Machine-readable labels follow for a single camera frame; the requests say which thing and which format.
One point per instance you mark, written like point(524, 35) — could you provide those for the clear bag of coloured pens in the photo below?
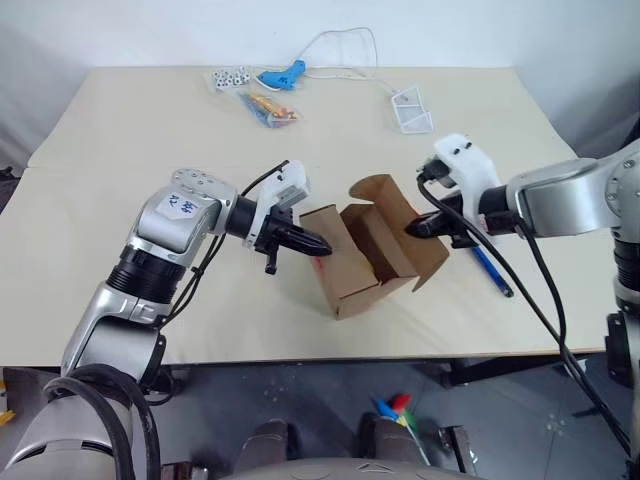
point(270, 110)

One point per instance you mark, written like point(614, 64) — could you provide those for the blue glue gun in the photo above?
point(280, 79)

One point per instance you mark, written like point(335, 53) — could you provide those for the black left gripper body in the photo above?
point(275, 232)

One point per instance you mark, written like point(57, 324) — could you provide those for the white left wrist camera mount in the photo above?
point(290, 187)

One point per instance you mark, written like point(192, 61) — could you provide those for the brown cardboard box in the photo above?
point(365, 260)

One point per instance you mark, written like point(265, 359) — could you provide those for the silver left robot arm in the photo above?
point(165, 230)

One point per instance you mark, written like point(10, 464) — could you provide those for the clear plastic container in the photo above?
point(412, 112)

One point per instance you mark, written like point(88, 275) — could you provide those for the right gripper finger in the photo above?
point(435, 231)
point(437, 219)

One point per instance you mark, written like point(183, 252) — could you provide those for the silver robot torso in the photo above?
point(350, 470)

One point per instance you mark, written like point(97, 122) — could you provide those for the blue pen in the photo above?
point(492, 272)

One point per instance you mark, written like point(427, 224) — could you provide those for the dark brown foot block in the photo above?
point(182, 471)
point(460, 447)

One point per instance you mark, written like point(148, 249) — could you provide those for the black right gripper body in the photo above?
point(460, 241)

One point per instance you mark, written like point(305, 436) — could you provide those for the clear bag of dice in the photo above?
point(227, 79)

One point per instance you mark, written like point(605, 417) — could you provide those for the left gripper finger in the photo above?
point(309, 250)
point(310, 237)

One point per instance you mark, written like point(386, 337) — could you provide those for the colourful feather toy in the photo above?
point(397, 406)

